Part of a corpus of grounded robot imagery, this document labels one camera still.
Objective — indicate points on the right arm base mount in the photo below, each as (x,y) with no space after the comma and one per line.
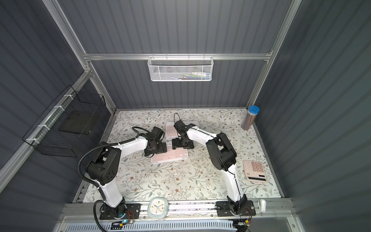
(228,209)

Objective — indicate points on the pink keyboard row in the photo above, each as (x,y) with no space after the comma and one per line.
(170,155)
(171,133)

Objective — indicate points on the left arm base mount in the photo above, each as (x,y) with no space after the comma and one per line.
(122,211)

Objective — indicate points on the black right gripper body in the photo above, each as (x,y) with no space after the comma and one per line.
(182,143)

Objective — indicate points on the black wire basket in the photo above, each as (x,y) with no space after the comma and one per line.
(45,137)

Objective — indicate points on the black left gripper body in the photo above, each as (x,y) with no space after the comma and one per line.
(158,148)

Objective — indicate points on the pink calculator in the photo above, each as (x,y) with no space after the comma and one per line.
(254,171)

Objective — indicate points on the mint analog clock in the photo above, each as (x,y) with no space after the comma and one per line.
(158,208)

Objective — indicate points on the small white device on rail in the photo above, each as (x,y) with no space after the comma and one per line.
(262,206)

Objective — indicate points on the blue lid pencil tube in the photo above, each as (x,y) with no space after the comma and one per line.
(252,112)

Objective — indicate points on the white wire mesh basket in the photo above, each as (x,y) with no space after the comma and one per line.
(161,70)

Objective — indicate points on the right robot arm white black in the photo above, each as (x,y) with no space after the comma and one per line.
(222,155)

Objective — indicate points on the pens in white basket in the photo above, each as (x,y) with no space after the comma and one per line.
(193,76)

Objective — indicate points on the white ventilated cable duct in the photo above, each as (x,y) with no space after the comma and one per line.
(208,225)

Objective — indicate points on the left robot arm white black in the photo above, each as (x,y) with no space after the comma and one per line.
(103,166)

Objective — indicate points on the black pad in basket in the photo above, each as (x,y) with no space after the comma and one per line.
(78,122)

